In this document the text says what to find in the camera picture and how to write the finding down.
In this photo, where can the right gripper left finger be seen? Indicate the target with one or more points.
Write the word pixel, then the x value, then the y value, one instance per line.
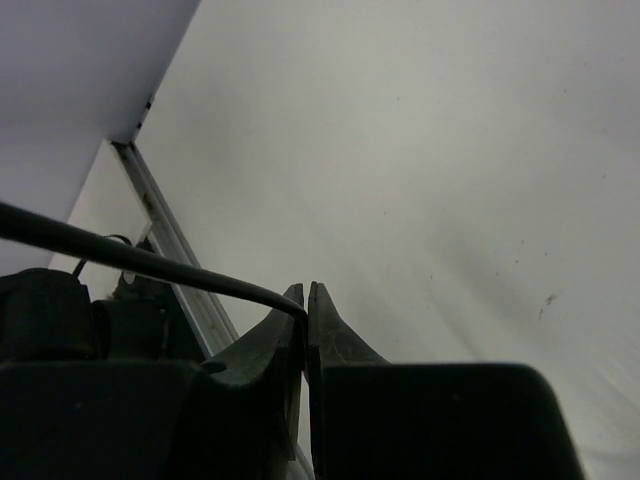
pixel 240 417

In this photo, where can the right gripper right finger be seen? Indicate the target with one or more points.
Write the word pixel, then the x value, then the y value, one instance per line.
pixel 350 395

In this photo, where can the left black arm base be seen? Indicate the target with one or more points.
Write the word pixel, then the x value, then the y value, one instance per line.
pixel 48 315

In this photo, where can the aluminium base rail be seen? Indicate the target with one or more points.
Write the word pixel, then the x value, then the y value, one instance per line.
pixel 206 315

